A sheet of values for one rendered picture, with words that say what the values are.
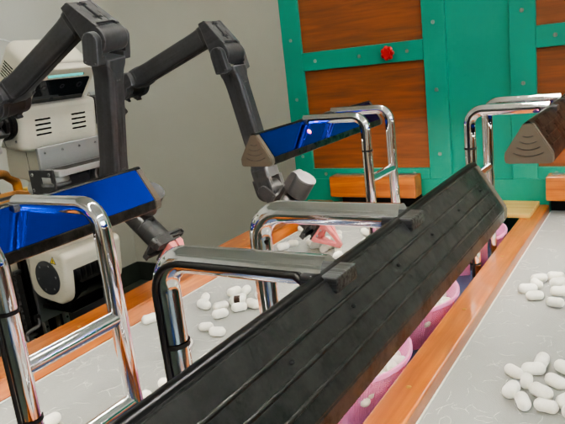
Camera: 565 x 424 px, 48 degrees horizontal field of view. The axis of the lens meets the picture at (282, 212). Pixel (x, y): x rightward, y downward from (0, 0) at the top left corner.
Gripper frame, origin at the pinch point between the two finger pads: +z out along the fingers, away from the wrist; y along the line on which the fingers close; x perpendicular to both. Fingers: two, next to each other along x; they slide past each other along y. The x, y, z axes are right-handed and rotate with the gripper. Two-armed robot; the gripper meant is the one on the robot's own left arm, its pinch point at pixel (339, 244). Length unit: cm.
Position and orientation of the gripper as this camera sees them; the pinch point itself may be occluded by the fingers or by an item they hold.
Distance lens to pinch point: 168.0
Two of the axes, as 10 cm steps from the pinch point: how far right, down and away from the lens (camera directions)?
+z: 7.4, 6.1, -2.8
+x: -4.3, 7.5, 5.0
